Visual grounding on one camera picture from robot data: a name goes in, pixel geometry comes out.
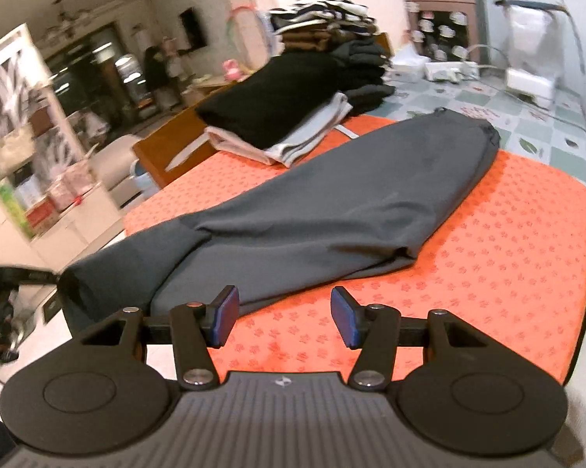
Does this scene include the grey trousers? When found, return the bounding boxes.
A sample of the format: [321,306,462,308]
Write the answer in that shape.
[58,109,501,333]

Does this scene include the stack of folded clothes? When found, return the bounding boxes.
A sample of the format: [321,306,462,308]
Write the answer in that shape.
[165,0,397,172]

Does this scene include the orange patterned mat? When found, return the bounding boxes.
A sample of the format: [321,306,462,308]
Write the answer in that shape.
[121,114,586,386]

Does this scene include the white lattice shelf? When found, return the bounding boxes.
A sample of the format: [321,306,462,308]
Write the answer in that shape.
[0,23,124,264]

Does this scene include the checkered green white tablecloth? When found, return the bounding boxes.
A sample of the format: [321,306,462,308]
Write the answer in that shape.
[370,77,586,186]

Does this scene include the white tissue box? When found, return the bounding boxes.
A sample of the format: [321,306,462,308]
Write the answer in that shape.
[389,54,430,82]

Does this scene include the white power strip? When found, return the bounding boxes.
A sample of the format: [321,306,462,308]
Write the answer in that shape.
[424,61,480,83]

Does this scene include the pink cabinet with cups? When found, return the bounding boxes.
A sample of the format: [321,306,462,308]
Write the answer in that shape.
[404,0,489,62]

